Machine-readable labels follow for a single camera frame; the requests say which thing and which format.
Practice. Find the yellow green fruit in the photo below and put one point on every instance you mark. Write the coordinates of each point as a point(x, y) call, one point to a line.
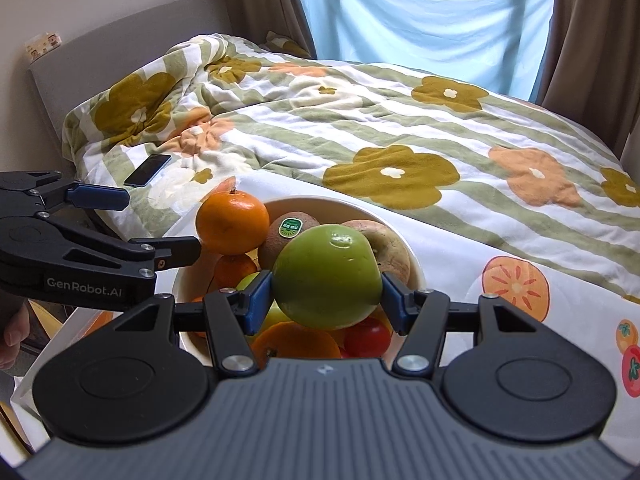
point(275, 317)

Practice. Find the person's left hand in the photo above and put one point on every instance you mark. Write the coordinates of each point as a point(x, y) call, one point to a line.
point(15, 332)

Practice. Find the large smooth orange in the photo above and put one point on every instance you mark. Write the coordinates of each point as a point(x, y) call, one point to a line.
point(232, 220)

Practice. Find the small bumpy tangerine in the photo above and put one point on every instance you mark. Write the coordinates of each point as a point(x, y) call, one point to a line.
point(232, 271)

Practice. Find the brown kiwi with green sticker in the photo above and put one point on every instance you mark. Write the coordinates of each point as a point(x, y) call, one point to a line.
point(295, 242)

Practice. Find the light blue sheer curtain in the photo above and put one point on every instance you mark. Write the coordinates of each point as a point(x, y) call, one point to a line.
point(425, 20)

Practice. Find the yellow patterned pillow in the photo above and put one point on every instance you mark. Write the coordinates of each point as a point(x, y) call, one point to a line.
point(287, 45)

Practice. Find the red tomato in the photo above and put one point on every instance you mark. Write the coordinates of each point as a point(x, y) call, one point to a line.
point(367, 338)

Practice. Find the floral striped blanket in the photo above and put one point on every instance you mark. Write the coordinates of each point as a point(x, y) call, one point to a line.
point(400, 120)

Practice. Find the small orange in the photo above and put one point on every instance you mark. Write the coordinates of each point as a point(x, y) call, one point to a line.
point(295, 344)

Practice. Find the white and yellow plate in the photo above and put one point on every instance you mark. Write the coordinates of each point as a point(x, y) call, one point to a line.
point(320, 207)

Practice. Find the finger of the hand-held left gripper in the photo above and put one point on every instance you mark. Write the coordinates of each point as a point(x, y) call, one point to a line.
point(100, 197)
point(170, 252)

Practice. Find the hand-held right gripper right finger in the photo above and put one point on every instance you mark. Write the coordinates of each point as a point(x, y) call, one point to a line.
point(392, 302)

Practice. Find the green apple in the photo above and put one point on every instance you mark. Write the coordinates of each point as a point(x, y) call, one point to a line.
point(325, 275)

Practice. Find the grey bed headboard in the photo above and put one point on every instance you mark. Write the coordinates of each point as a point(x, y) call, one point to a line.
point(100, 60)

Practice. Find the dark smartphone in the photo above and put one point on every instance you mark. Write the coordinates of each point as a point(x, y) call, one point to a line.
point(148, 170)

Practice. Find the wrinkled brown apple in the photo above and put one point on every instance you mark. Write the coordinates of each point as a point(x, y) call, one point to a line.
point(387, 247)

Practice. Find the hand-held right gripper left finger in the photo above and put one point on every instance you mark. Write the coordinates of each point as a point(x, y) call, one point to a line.
point(260, 302)

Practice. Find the fruit print bed sheet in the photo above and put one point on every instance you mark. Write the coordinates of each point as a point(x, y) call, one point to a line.
point(450, 260)

